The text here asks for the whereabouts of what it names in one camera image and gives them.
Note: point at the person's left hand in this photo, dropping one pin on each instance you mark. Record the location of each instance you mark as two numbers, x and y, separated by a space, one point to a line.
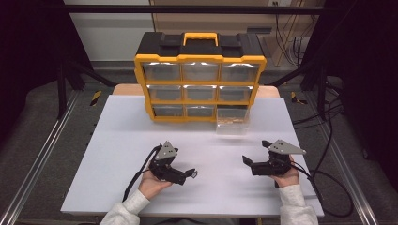
151 186

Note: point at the wooden table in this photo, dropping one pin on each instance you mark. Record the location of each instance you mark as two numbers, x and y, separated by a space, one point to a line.
125 90

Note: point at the black metal stand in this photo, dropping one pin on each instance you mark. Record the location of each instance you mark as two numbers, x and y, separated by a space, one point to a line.
61 90
321 90

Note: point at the small dark metal part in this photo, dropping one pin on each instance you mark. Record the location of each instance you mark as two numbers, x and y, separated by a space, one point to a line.
195 174

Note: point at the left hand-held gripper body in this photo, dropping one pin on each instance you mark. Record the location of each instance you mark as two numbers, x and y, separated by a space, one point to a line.
164 170

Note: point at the clear plastic organizer drawer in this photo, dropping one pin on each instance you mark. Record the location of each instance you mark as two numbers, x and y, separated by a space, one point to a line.
232 126

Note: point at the person's right hand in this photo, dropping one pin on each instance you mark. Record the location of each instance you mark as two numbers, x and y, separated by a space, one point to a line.
287 180

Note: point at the black curtain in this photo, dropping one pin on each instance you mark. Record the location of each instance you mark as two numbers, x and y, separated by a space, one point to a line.
28 47
369 78

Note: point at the left yellow clamp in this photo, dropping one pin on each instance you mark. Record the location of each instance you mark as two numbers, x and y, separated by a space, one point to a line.
95 97

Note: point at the black horizontal frame bar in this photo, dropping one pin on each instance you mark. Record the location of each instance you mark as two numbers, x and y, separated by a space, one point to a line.
187 9

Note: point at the grid of clear drawers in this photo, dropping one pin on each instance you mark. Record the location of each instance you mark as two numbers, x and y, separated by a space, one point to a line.
200 92

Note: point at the yellow black organizer cabinet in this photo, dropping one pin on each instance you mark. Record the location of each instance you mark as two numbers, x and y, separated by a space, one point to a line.
200 47

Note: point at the white foam board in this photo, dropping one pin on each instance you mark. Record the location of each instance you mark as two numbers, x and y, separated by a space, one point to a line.
109 140

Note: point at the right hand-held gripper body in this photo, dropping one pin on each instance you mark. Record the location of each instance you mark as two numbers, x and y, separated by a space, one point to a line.
272 168

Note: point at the light wooden cabinet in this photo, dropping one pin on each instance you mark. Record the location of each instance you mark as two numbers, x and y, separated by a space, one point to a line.
219 22

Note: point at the aluminium floor rail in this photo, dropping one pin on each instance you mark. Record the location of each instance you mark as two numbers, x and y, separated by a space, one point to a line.
40 156
344 165

